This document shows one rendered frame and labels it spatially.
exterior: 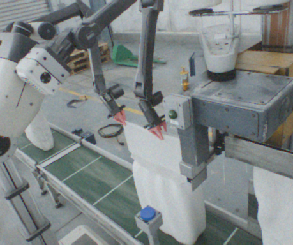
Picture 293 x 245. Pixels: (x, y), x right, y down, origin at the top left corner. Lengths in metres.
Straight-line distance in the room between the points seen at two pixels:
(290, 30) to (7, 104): 1.05
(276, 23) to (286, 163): 0.53
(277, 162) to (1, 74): 0.97
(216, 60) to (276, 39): 0.38
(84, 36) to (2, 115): 0.41
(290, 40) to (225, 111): 0.50
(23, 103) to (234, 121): 0.72
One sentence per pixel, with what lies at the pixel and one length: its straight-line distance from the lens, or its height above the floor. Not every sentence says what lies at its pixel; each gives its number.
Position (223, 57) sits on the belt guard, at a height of 1.41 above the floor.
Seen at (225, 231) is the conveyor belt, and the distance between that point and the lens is 1.65.
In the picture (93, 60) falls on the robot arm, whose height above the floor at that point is 1.32.
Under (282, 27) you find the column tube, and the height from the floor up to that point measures 1.42.
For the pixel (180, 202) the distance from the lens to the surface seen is 1.34.
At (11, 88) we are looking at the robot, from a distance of 1.04.
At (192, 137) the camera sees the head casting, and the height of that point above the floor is 1.19.
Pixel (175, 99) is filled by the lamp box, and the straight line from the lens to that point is 0.81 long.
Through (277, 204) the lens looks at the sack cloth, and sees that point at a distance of 1.08.
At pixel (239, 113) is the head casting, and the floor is 1.31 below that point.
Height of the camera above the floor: 1.66
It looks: 28 degrees down
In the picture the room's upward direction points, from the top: 10 degrees counter-clockwise
